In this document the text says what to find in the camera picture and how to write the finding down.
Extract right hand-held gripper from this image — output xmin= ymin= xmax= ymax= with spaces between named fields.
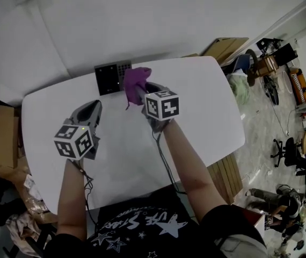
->
xmin=134 ymin=81 xmax=181 ymax=134

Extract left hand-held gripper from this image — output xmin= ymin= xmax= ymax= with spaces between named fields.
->
xmin=53 ymin=99 xmax=104 ymax=161

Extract purple cloth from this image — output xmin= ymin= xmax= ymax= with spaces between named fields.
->
xmin=123 ymin=67 xmax=153 ymax=111

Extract person's left forearm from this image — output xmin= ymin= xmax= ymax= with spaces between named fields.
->
xmin=57 ymin=159 xmax=88 ymax=241

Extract person's right forearm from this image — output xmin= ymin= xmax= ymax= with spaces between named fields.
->
xmin=163 ymin=118 xmax=228 ymax=223

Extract light green cloth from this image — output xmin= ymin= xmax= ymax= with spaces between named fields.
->
xmin=228 ymin=73 xmax=251 ymax=108

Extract white table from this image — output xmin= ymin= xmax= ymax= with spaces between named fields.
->
xmin=20 ymin=55 xmax=246 ymax=216

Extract leaning cardboard sheet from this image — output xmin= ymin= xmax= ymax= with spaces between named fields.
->
xmin=201 ymin=37 xmax=250 ymax=65

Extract white crumpled paper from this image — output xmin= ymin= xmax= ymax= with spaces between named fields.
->
xmin=24 ymin=174 xmax=42 ymax=199

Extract brown cardboard box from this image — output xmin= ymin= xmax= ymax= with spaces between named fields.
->
xmin=0 ymin=154 xmax=33 ymax=188

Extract round dark wooden stool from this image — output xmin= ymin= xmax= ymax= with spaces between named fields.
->
xmin=245 ymin=48 xmax=261 ymax=87

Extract large taped cardboard box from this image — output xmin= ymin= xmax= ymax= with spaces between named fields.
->
xmin=15 ymin=168 xmax=59 ymax=224

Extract wooden slatted pallet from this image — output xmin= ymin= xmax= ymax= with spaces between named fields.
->
xmin=208 ymin=153 xmax=244 ymax=205

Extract small wooden shelf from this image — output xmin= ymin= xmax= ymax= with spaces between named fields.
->
xmin=257 ymin=55 xmax=280 ymax=78

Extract black star-print t-shirt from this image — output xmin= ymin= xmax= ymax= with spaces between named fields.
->
xmin=44 ymin=187 xmax=266 ymax=258

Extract white round hoop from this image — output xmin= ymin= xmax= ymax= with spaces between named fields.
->
xmin=283 ymin=70 xmax=294 ymax=95

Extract black flat panel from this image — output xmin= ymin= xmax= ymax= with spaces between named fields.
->
xmin=272 ymin=43 xmax=299 ymax=67

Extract orange wooden rack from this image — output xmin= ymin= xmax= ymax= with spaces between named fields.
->
xmin=289 ymin=68 xmax=306 ymax=105

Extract black swivel chair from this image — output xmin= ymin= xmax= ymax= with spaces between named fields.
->
xmin=272 ymin=137 xmax=306 ymax=169

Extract small brown box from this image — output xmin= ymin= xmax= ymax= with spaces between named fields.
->
xmin=241 ymin=208 xmax=271 ymax=240

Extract person's grey trousers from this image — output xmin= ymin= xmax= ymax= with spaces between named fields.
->
xmin=220 ymin=234 xmax=268 ymax=258

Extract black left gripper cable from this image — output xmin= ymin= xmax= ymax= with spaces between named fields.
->
xmin=74 ymin=159 xmax=100 ymax=231

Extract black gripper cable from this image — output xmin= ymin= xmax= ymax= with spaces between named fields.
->
xmin=151 ymin=122 xmax=187 ymax=196
xmin=74 ymin=159 xmax=100 ymax=231

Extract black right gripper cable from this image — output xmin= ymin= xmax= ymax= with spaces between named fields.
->
xmin=151 ymin=122 xmax=187 ymax=196

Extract white wall cable conduit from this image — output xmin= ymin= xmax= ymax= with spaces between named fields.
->
xmin=31 ymin=1 xmax=71 ymax=78

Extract black cable bundle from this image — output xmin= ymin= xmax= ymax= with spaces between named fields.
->
xmin=263 ymin=75 xmax=280 ymax=108

